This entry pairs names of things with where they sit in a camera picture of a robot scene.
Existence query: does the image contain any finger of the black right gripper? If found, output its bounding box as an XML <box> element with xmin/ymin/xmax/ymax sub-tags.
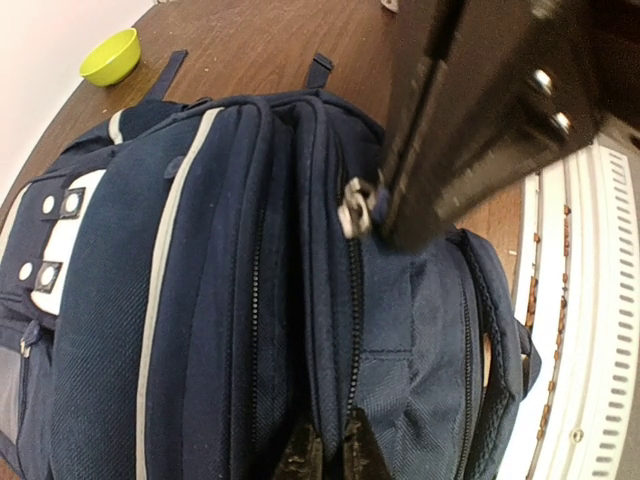
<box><xmin>377</xmin><ymin>0</ymin><xmax>626</xmax><ymax>254</ymax></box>

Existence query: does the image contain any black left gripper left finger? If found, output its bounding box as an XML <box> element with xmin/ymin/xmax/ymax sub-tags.
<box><xmin>272</xmin><ymin>422</ymin><xmax>324</xmax><ymax>480</ymax></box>

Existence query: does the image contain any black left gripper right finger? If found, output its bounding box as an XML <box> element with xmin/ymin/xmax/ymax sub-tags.
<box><xmin>343</xmin><ymin>408</ymin><xmax>392</xmax><ymax>480</ymax></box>

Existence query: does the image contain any navy blue student backpack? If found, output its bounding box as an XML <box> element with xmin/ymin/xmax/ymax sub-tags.
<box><xmin>1</xmin><ymin>51</ymin><xmax>540</xmax><ymax>479</ymax></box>

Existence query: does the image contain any lime green bowl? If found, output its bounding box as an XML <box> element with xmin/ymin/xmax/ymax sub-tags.
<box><xmin>79</xmin><ymin>28</ymin><xmax>141</xmax><ymax>87</ymax></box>

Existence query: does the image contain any front aluminium rail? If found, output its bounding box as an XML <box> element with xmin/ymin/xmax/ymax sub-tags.
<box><xmin>499</xmin><ymin>136</ymin><xmax>639</xmax><ymax>479</ymax></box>

